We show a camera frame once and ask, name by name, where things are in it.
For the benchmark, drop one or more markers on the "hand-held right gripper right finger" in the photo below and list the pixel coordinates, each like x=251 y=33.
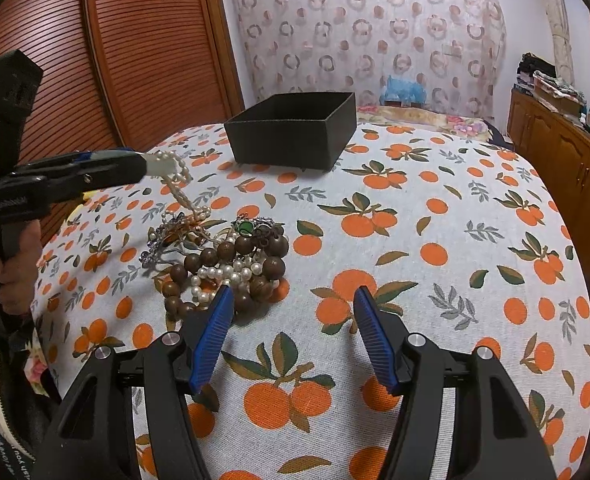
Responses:
x=375 y=340

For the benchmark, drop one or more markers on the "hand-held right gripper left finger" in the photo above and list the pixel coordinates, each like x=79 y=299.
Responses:
x=212 y=340

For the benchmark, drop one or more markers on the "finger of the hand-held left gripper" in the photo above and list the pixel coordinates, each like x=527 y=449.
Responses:
x=110 y=170
x=105 y=154

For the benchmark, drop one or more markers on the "silver rhinestone hair clip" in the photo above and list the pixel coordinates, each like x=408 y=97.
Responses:
x=157 y=252

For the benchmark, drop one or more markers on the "green gem brooch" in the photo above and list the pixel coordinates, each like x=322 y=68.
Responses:
x=246 y=227

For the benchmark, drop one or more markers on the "black box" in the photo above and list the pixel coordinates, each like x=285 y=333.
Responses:
x=290 y=130

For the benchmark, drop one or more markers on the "person's left hand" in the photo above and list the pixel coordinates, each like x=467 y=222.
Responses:
x=20 y=280

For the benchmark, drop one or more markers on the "orange fruit print tablecloth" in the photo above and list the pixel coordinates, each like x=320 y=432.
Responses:
x=425 y=310

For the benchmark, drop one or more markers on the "brown slatted wooden wardrobe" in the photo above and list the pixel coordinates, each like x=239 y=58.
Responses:
x=140 y=60

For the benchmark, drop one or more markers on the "dark jacket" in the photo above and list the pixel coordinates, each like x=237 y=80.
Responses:
x=0 y=410

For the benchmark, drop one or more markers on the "floral blanket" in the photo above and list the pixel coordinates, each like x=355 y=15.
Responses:
x=440 y=122

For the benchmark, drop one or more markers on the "dark blue bed sheet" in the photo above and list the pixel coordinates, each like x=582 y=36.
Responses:
x=501 y=137

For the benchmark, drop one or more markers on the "blue plastic bag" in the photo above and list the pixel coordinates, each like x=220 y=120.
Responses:
x=402 y=91

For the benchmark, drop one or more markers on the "wooden side cabinet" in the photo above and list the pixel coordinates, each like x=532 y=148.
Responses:
x=565 y=165

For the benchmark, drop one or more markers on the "stack of folded clothes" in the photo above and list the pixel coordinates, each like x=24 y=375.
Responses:
x=550 y=85

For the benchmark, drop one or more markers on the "beige lace side curtain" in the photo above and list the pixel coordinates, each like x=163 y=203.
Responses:
x=561 y=30

